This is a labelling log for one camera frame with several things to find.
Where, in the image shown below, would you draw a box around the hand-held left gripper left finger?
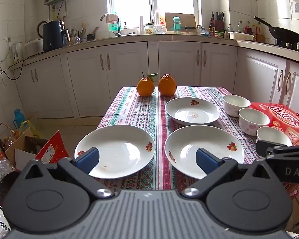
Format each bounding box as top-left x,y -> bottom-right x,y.
22,147 -> 115,200

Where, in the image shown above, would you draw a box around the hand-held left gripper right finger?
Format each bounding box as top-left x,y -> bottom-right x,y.
181,147 -> 273,200

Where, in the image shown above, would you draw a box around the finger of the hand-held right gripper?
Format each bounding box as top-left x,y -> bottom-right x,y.
255,139 -> 299,160

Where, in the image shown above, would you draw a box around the white plate with flower prints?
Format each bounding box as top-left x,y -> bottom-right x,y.
74,124 -> 155,180
164,125 -> 245,180

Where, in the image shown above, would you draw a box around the white bowl with pink flowers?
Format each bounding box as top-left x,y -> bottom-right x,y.
238,108 -> 271,136

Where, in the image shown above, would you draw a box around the white bowl with grey pattern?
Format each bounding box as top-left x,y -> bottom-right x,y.
223,95 -> 251,117

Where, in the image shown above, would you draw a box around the deep white plate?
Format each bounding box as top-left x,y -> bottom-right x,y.
165,97 -> 221,126

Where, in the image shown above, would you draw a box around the red gift box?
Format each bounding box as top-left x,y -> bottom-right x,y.
249,102 -> 299,199

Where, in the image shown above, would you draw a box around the red carton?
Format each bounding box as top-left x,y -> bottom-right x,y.
35,130 -> 70,164

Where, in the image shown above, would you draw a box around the yellow plastic bag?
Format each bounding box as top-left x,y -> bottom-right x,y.
19,121 -> 44,140

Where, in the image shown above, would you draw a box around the brown cardboard box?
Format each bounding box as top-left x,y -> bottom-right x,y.
5,128 -> 49,171

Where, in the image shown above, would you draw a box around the patterned red green tablecloth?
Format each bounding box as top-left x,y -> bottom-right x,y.
96,86 -> 265,193

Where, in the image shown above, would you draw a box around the blue plastic bottle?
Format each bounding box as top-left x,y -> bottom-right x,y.
14,109 -> 24,130

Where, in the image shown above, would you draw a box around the orange without leaf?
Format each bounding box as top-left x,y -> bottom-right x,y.
158,74 -> 177,96

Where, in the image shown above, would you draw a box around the white kitchen cabinets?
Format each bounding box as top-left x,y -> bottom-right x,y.
11,40 -> 299,135

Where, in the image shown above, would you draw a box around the clear plastic bags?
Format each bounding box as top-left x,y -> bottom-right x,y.
0,141 -> 15,195

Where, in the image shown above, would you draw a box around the wicker basket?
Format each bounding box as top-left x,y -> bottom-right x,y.
0,123 -> 18,152

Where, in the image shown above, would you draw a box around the orange with leaf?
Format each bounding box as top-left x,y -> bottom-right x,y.
136,71 -> 159,97

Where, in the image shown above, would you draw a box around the black wok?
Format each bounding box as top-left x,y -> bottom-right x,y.
254,16 -> 299,46

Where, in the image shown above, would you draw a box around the white plastic container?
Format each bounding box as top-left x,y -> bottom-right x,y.
228,31 -> 254,41

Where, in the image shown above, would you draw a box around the white rice cooker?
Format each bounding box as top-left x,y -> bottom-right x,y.
24,38 -> 44,58

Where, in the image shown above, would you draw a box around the utensil holder with chopsticks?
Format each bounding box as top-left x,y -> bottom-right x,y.
68,21 -> 87,44

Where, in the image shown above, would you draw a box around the dark blue air fryer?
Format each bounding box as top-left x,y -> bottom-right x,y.
38,20 -> 69,53

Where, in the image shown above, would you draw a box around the white electric kettle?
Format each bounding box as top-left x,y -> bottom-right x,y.
12,42 -> 24,64

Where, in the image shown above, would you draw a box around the knife block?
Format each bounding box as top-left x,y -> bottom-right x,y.
212,12 -> 225,31

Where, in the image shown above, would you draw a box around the chrome faucet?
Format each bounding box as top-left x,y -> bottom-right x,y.
100,14 -> 122,36

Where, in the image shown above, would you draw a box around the green dish soap bottle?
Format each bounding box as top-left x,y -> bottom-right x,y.
112,11 -> 121,32

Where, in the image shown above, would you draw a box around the wooden cutting board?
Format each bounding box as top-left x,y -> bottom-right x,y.
164,12 -> 197,29

